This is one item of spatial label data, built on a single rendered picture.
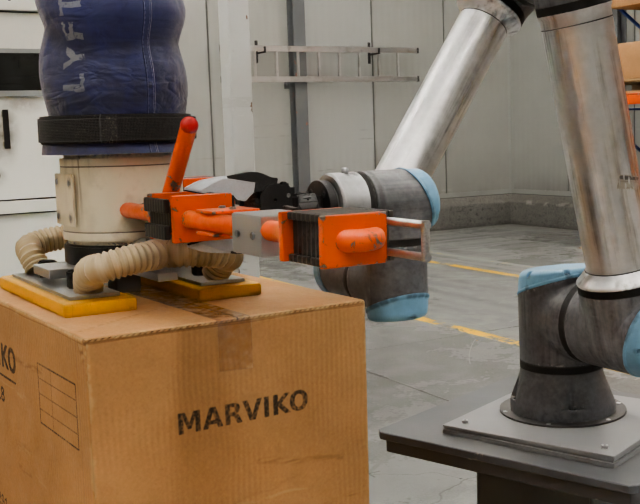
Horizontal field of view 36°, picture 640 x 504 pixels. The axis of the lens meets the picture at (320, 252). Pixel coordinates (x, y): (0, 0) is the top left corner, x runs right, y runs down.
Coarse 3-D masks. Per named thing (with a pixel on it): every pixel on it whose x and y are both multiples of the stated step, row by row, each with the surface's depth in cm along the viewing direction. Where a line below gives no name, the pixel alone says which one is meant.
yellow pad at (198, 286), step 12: (180, 276) 146; (192, 276) 146; (156, 288) 150; (168, 288) 146; (180, 288) 142; (192, 288) 139; (204, 288) 138; (216, 288) 138; (228, 288) 139; (240, 288) 140; (252, 288) 141; (204, 300) 137
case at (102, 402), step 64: (0, 320) 143; (64, 320) 126; (128, 320) 125; (192, 320) 123; (256, 320) 126; (320, 320) 131; (0, 384) 147; (64, 384) 121; (128, 384) 117; (192, 384) 122; (256, 384) 127; (320, 384) 132; (0, 448) 150; (64, 448) 123; (128, 448) 118; (192, 448) 122; (256, 448) 127; (320, 448) 133
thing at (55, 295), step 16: (16, 288) 147; (32, 288) 142; (48, 288) 138; (64, 288) 137; (48, 304) 133; (64, 304) 128; (80, 304) 128; (96, 304) 129; (112, 304) 130; (128, 304) 132
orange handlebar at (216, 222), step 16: (128, 208) 136; (208, 208) 118; (224, 208) 117; (240, 208) 117; (256, 208) 116; (192, 224) 119; (208, 224) 115; (224, 224) 111; (272, 224) 102; (272, 240) 102; (336, 240) 92; (352, 240) 91; (368, 240) 92; (384, 240) 93
